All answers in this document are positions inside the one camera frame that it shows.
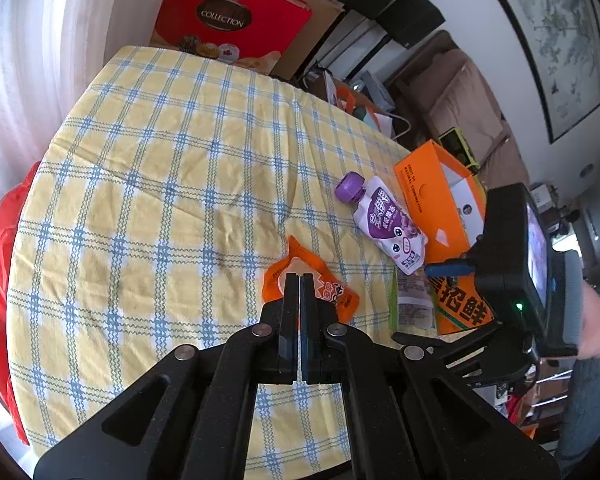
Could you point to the green seaweed packet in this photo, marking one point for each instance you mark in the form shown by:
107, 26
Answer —
412, 300

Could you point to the framed ink painting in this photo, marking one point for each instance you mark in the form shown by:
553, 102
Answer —
555, 50

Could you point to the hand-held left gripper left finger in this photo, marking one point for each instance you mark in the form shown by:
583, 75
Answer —
290, 330

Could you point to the brown sofa cushion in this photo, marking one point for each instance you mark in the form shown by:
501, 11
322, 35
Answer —
470, 95
507, 160

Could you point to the open printed cardboard box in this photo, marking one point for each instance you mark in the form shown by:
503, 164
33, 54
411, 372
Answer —
332, 90

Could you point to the person's right forearm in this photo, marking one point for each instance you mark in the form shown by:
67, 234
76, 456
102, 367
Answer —
597, 325

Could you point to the red plastic bag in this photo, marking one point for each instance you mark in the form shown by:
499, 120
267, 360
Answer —
0, 285

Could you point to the orange teal handheld device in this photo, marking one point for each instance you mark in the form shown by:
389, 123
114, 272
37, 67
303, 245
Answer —
360, 107

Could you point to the wooden sofa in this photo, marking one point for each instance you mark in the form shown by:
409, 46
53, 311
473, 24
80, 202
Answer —
440, 70

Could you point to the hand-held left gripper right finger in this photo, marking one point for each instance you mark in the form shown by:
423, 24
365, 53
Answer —
307, 330

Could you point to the white curtain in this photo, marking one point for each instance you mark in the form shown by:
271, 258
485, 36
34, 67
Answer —
45, 50

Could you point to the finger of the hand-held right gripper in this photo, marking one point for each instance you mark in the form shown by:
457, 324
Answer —
455, 340
447, 267

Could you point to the orange bag black print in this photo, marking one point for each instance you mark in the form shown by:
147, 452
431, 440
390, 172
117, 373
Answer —
460, 310

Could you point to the large brown cardboard box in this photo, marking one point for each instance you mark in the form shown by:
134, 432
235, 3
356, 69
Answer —
310, 35

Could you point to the red chocolate print gift bag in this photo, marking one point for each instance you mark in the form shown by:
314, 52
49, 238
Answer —
215, 15

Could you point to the grey electronic device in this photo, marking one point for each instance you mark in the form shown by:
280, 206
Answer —
377, 90

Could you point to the person's leg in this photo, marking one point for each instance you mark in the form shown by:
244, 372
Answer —
590, 410

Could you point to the orange snack packet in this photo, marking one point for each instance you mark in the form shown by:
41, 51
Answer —
325, 280

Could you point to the purple drink pouch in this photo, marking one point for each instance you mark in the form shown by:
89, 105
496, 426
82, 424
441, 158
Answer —
390, 225

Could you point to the orange cardboard box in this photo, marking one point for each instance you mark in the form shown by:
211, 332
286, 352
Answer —
425, 190

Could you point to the yellow green radio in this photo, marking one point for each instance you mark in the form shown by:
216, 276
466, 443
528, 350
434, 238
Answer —
457, 147

